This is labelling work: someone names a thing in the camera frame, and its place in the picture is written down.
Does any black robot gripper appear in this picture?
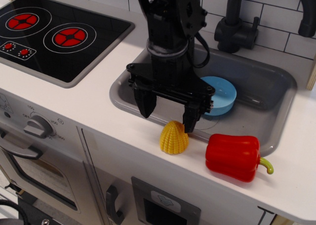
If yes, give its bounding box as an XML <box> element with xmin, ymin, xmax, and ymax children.
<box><xmin>126</xmin><ymin>51</ymin><xmax>215</xmax><ymax>133</ymax></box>

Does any yellow toy corn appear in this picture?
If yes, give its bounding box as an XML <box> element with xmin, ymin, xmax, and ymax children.
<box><xmin>159</xmin><ymin>121</ymin><xmax>189</xmax><ymax>154</ymax></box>

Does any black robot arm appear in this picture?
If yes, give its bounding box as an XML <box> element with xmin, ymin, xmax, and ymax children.
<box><xmin>126</xmin><ymin>0</ymin><xmax>215</xmax><ymax>133</ymax></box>

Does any blue plastic bowl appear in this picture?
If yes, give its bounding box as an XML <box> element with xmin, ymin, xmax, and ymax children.
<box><xmin>201</xmin><ymin>76</ymin><xmax>237</xmax><ymax>116</ymax></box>

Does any grey plastic sink basin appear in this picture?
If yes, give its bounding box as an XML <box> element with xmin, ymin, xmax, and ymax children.
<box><xmin>110</xmin><ymin>48</ymin><xmax>297</xmax><ymax>156</ymax></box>

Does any red toy bell pepper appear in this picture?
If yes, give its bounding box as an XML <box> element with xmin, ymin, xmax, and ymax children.
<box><xmin>205</xmin><ymin>134</ymin><xmax>274</xmax><ymax>183</ymax></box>

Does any dark grey toy faucet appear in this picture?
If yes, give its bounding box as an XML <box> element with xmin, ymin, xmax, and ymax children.
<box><xmin>214</xmin><ymin>0</ymin><xmax>316</xmax><ymax>53</ymax></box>

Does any grey dishwasher panel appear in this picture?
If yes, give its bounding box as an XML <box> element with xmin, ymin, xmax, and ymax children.
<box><xmin>131</xmin><ymin>177</ymin><xmax>201</xmax><ymax>225</ymax></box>

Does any black toy stovetop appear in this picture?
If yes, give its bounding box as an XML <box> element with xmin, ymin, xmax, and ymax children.
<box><xmin>0</xmin><ymin>0</ymin><xmax>134</xmax><ymax>88</ymax></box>

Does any grey oven knob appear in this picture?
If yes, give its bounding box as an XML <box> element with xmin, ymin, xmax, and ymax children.
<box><xmin>23</xmin><ymin>115</ymin><xmax>53</xmax><ymax>139</ymax></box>

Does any oven door window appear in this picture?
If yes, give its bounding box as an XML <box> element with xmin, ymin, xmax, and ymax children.
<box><xmin>8</xmin><ymin>154</ymin><xmax>78</xmax><ymax>211</ymax></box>

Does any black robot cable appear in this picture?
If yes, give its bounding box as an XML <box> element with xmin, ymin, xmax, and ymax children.
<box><xmin>192</xmin><ymin>34</ymin><xmax>211</xmax><ymax>69</ymax></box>

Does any grey dishwasher door handle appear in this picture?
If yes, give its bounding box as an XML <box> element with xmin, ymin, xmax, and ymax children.
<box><xmin>105</xmin><ymin>185</ymin><xmax>124</xmax><ymax>225</ymax></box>

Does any grey oven door handle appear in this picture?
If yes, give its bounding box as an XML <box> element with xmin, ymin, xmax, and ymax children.
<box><xmin>0</xmin><ymin>129</ymin><xmax>43</xmax><ymax>160</ymax></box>

